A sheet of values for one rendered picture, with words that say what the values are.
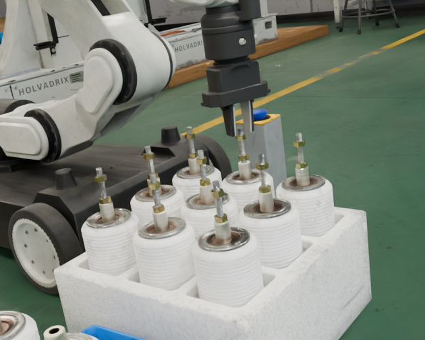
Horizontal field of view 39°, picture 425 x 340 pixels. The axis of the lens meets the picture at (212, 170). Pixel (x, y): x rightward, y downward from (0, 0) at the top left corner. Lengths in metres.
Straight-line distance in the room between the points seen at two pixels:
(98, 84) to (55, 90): 1.89
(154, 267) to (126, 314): 0.09
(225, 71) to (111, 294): 0.41
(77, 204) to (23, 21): 2.09
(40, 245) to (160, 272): 0.49
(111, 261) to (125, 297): 0.08
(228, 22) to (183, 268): 0.40
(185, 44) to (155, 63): 2.57
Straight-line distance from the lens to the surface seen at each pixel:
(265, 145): 1.24
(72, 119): 1.50
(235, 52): 1.02
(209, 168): 1.18
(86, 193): 1.35
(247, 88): 1.05
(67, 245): 1.29
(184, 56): 3.89
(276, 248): 0.94
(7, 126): 1.65
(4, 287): 1.49
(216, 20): 1.02
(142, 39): 1.35
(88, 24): 1.38
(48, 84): 3.19
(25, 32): 3.33
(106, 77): 1.30
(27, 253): 1.42
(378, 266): 1.30
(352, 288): 1.10
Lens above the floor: 0.61
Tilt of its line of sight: 18 degrees down
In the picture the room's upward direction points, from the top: 8 degrees counter-clockwise
